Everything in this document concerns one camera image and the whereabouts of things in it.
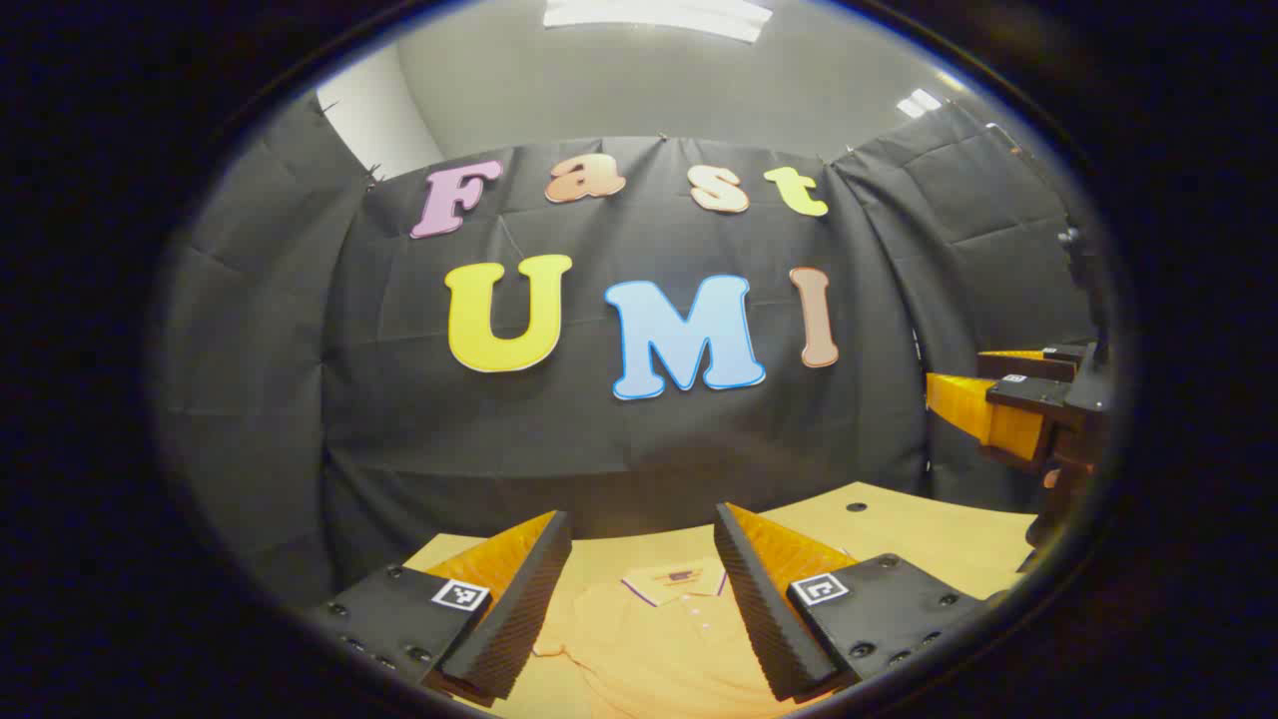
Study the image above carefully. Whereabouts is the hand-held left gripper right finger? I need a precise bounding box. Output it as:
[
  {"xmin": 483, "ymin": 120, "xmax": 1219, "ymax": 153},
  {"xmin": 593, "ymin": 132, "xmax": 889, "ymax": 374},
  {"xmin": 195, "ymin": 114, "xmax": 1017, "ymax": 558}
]
[{"xmin": 713, "ymin": 502, "xmax": 999, "ymax": 703}]

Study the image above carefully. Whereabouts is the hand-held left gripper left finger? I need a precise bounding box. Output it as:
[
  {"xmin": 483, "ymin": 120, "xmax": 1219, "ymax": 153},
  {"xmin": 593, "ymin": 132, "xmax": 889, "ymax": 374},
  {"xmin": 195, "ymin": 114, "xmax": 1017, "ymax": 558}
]
[{"xmin": 310, "ymin": 509, "xmax": 573, "ymax": 708}]

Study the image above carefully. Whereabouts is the orange T-shirt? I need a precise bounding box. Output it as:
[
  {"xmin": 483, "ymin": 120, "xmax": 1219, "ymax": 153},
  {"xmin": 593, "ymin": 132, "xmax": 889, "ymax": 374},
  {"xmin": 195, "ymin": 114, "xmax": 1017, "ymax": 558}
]
[{"xmin": 532, "ymin": 557, "xmax": 800, "ymax": 719}]

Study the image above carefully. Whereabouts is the large white ceiling light panel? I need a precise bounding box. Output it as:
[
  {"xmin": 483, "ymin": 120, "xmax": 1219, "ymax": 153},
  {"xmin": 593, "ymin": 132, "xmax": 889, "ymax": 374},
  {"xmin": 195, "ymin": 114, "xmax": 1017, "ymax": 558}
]
[{"xmin": 544, "ymin": 0, "xmax": 775, "ymax": 44}]

